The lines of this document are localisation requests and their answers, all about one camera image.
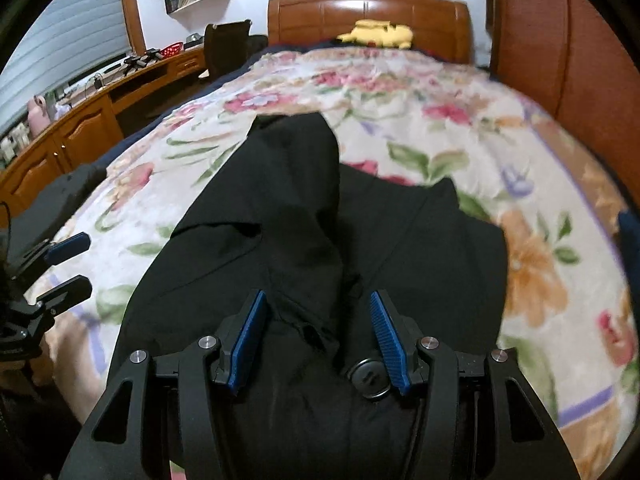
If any floral bed blanket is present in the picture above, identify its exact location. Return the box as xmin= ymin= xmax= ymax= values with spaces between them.
xmin=34 ymin=47 xmax=639 ymax=479

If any dark wooden chair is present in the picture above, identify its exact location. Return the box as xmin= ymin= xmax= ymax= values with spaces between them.
xmin=203 ymin=20 xmax=268 ymax=80

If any red basket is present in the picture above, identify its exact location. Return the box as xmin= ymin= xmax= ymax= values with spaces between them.
xmin=160 ymin=41 xmax=184 ymax=58

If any pink bottle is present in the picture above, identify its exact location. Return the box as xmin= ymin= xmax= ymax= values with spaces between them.
xmin=27 ymin=96 xmax=51 ymax=139

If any wooden desk with cabinets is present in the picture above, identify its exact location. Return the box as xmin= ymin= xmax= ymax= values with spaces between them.
xmin=1 ymin=47 xmax=205 ymax=226

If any yellow plush toy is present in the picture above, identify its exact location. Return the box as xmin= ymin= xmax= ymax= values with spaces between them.
xmin=336 ymin=20 xmax=413 ymax=50

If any louvered wooden wardrobe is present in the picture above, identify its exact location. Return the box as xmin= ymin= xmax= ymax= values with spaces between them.
xmin=487 ymin=0 xmax=639 ymax=200

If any folded navy blue garment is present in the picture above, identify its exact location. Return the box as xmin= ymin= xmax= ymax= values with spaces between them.
xmin=617 ymin=211 xmax=640 ymax=310

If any black double-breasted coat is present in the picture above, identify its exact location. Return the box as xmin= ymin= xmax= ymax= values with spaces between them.
xmin=112 ymin=114 xmax=508 ymax=479

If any grey window blind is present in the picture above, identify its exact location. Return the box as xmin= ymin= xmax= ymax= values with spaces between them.
xmin=1 ymin=0 xmax=130 ymax=131

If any dark grey folded garment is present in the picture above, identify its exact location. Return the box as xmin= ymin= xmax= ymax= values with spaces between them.
xmin=1 ymin=162 xmax=106 ymax=264

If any wooden bed headboard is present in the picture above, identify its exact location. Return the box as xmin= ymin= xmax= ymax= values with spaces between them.
xmin=267 ymin=0 xmax=474 ymax=65

